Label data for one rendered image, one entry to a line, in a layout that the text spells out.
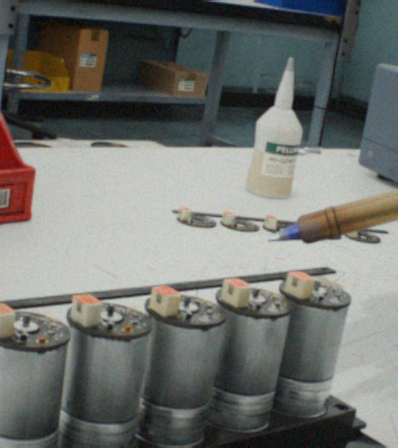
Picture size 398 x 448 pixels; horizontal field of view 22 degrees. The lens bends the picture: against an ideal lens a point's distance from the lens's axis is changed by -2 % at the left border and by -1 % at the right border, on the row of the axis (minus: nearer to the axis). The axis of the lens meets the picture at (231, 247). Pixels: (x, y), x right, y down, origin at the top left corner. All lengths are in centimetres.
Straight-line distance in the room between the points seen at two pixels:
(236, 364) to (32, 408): 8
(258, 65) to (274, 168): 545
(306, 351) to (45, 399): 10
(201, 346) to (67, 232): 29
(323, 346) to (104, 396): 9
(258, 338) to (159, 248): 26
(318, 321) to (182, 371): 6
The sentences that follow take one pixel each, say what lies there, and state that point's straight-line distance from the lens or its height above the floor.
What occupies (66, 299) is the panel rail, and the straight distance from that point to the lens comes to 31.
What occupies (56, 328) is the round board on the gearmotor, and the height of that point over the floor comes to 81.
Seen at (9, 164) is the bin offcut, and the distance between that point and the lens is 61.
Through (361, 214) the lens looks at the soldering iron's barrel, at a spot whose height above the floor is 86.
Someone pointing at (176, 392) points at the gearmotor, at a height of 79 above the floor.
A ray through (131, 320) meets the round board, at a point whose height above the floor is 81.
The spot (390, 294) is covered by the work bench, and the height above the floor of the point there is 75.
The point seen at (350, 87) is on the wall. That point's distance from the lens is 664.
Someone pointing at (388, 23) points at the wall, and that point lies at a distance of 645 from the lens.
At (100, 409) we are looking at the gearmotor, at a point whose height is 79.
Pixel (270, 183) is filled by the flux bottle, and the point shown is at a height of 76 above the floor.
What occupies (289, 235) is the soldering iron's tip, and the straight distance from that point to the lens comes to 28.
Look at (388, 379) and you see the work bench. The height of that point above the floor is 75.
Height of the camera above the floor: 92
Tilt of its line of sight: 16 degrees down
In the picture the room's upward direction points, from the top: 10 degrees clockwise
